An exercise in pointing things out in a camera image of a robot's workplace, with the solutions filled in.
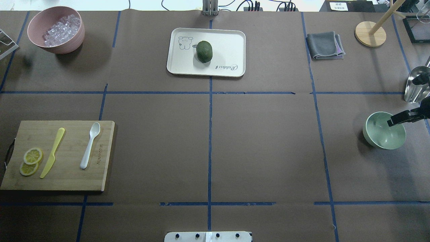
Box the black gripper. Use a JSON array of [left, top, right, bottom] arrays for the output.
[[387, 75, 430, 127]]

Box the green bowl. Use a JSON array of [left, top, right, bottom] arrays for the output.
[[362, 112, 406, 150]]

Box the white plastic spoon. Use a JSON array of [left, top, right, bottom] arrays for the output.
[[80, 122, 101, 169]]

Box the pink bowl with ice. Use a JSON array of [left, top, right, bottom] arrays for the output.
[[27, 6, 85, 54]]

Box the metal scoop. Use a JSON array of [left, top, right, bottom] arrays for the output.
[[404, 58, 430, 103]]

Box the black framed tray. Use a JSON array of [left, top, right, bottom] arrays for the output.
[[402, 16, 430, 43]]

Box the wooden mug tree stand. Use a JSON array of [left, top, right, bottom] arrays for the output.
[[354, 0, 405, 48]]

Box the grey folded cloth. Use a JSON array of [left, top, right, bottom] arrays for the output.
[[306, 32, 346, 60]]

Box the cream rabbit tray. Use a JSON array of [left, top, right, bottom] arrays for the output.
[[166, 28, 246, 78]]

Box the black power strip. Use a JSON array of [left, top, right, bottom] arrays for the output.
[[243, 0, 299, 12]]

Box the green avocado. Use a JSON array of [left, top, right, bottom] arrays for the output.
[[196, 40, 213, 63]]

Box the bamboo cutting board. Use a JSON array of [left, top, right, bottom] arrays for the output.
[[1, 120, 116, 192]]

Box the yellow plastic knife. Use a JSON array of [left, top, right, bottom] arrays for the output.
[[39, 127, 66, 179]]

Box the aluminium frame post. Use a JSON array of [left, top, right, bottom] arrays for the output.
[[202, 0, 219, 16]]

